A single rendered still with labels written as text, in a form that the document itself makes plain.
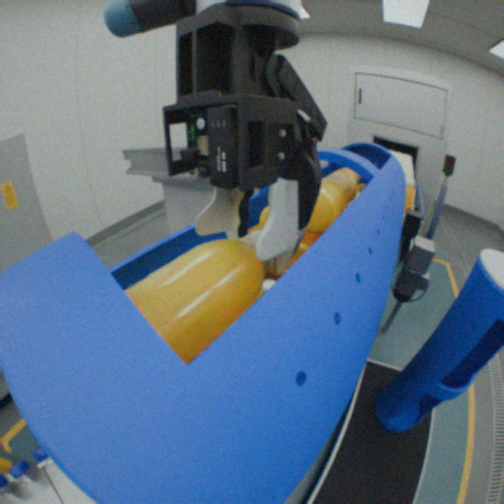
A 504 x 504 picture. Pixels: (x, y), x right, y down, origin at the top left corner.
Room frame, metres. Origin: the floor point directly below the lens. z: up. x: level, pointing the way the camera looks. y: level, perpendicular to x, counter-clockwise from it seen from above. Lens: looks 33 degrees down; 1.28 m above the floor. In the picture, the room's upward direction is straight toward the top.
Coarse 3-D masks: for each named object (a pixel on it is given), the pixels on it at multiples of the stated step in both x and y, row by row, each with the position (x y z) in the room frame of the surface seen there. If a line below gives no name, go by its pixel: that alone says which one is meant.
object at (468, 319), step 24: (480, 264) 0.33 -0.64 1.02; (480, 288) 0.28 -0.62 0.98; (456, 312) 0.31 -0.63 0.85; (480, 312) 0.24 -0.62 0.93; (432, 336) 0.35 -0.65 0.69; (456, 336) 0.25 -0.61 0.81; (480, 336) 0.19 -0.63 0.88; (432, 360) 0.26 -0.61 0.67; (456, 360) 0.20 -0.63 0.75; (480, 360) 0.19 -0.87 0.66; (408, 384) 0.26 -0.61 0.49; (432, 384) 0.19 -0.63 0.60; (456, 384) 0.18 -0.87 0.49; (384, 408) 0.25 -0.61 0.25; (408, 408) 0.23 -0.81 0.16; (432, 408) 0.16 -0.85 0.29
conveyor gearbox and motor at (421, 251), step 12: (420, 240) 0.74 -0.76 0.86; (408, 252) 0.73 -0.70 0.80; (420, 252) 0.68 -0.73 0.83; (432, 252) 0.65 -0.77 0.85; (408, 264) 0.70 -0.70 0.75; (420, 264) 0.67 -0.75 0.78; (408, 276) 0.70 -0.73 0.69; (420, 276) 0.67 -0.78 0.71; (396, 288) 0.74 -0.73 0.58; (408, 288) 0.68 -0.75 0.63; (420, 288) 0.66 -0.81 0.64; (408, 300) 0.67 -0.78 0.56
